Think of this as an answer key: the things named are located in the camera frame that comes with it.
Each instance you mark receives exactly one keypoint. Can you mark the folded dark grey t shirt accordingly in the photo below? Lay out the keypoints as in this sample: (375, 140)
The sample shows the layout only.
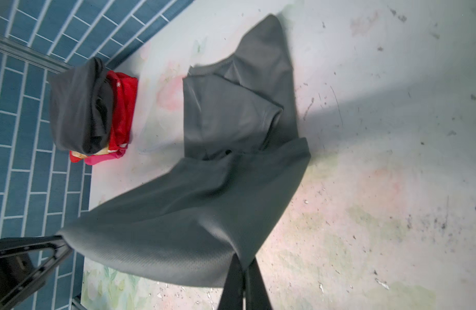
(81, 108)

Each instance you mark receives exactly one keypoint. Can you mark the folded red t shirt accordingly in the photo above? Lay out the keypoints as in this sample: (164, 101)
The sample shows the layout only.
(125, 94)

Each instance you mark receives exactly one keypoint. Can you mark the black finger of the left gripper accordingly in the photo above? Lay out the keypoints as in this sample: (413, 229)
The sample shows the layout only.
(19, 278)

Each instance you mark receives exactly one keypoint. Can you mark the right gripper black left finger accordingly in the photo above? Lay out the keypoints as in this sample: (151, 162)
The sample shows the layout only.
(233, 291)

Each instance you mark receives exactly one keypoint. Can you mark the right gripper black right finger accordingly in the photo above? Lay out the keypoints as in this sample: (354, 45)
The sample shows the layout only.
(256, 296)

